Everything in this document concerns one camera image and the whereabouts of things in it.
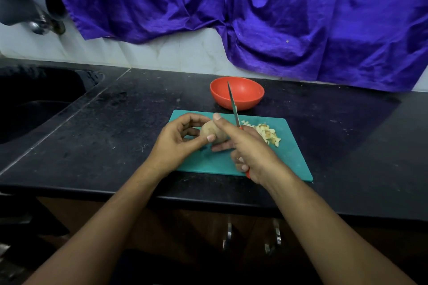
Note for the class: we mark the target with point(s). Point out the person's right hand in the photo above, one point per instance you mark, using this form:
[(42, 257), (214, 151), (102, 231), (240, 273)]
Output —
[(257, 151)]

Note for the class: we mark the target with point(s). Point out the person's left hand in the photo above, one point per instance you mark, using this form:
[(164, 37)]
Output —
[(172, 148)]

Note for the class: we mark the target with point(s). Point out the pile of diced apple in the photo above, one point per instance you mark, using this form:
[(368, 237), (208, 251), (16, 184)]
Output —
[(269, 134)]

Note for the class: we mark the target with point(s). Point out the teal plastic cutting board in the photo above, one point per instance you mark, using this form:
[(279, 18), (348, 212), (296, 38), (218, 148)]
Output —
[(294, 158)]

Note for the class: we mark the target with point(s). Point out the whole brown potato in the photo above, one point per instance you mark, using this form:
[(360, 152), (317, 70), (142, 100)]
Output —
[(212, 131)]

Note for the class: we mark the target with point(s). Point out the orange bowl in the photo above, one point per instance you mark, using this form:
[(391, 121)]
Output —
[(246, 94)]

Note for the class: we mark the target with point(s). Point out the person's right forearm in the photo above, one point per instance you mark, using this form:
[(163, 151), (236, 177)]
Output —
[(341, 241)]

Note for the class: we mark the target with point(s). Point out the person's left forearm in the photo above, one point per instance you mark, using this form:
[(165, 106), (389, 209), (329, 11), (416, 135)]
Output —
[(93, 241)]

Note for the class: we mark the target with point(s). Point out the dark kitchen sink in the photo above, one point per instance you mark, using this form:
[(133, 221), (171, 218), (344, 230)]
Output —
[(37, 104)]

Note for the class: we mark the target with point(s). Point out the purple cloth curtain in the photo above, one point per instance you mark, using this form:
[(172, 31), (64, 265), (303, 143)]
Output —
[(321, 14)]

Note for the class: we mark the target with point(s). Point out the metal faucet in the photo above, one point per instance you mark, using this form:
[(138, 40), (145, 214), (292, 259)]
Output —
[(33, 17)]

